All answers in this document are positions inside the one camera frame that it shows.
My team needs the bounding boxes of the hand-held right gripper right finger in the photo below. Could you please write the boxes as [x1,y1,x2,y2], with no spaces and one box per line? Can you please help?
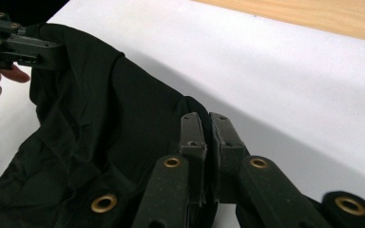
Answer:
[209,113,248,203]

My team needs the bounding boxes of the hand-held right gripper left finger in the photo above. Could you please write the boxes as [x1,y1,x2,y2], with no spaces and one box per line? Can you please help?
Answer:
[180,112,207,203]

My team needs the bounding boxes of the black pants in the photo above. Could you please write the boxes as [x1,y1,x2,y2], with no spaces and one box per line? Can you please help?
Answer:
[0,22,251,228]

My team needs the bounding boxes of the white board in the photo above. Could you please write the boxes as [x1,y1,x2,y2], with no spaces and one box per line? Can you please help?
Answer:
[0,0,365,203]

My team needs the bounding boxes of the wooden table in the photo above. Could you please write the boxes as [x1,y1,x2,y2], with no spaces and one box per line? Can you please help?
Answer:
[191,0,365,45]

